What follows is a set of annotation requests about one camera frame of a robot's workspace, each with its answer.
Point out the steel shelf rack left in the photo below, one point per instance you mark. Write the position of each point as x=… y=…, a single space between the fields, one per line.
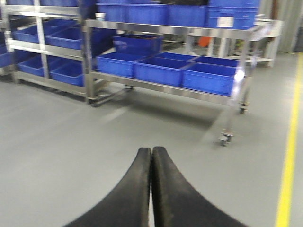
x=49 y=43

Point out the steel cart with blue bins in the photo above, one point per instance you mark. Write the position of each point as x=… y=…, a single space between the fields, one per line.
x=216 y=80

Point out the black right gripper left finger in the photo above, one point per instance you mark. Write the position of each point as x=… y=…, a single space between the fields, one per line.
x=127 y=205

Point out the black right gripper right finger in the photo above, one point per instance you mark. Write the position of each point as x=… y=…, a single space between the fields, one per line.
x=176 y=203

